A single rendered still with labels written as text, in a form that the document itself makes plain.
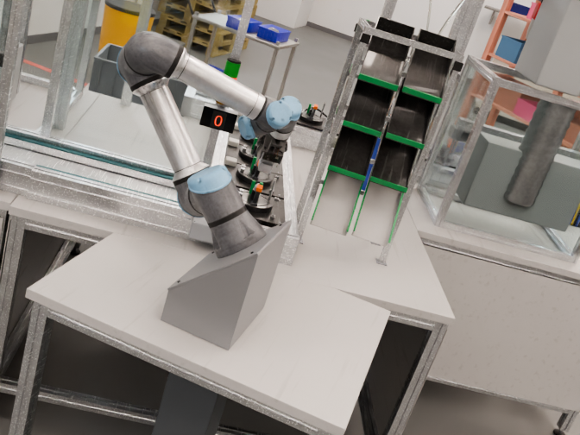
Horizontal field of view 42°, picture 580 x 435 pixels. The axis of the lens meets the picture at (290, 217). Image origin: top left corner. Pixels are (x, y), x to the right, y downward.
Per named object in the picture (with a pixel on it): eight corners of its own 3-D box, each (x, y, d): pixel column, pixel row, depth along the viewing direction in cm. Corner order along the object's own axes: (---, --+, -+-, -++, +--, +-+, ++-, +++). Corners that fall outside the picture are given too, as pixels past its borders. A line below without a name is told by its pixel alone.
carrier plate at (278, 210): (284, 231, 257) (286, 226, 256) (215, 213, 254) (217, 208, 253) (282, 204, 279) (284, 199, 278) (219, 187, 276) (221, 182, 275)
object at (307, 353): (342, 438, 184) (345, 429, 183) (24, 297, 199) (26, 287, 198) (387, 318, 248) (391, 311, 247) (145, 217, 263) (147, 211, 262)
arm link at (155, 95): (199, 223, 212) (116, 40, 205) (185, 224, 226) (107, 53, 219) (236, 205, 216) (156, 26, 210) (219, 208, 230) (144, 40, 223)
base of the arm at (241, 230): (258, 242, 201) (242, 210, 199) (210, 263, 205) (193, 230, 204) (271, 228, 215) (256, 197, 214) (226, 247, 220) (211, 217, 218)
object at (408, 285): (452, 325, 257) (456, 318, 256) (8, 214, 237) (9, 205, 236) (390, 179, 387) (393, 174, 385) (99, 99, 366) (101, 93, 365)
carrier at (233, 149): (281, 179, 303) (290, 151, 298) (223, 164, 300) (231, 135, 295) (280, 160, 325) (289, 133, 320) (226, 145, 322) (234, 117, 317)
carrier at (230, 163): (282, 203, 280) (293, 173, 276) (219, 186, 277) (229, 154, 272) (281, 180, 302) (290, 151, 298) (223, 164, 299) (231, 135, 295)
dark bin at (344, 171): (363, 182, 254) (369, 167, 248) (326, 169, 254) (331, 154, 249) (378, 131, 273) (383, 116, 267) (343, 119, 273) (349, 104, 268)
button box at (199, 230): (251, 254, 246) (255, 237, 243) (187, 237, 243) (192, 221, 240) (251, 244, 252) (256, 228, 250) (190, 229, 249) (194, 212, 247)
